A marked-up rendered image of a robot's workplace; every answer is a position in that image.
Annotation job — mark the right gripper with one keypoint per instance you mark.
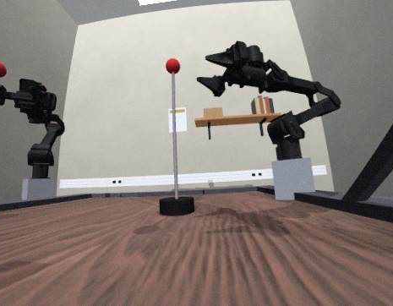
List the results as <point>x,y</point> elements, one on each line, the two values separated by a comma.
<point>228,59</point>

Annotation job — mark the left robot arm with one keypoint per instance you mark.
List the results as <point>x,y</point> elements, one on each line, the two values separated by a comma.
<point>40,152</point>

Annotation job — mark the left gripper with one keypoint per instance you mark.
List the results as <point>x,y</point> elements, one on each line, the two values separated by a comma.
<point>26,103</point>

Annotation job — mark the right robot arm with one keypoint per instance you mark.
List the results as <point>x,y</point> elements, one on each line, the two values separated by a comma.
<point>278,80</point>

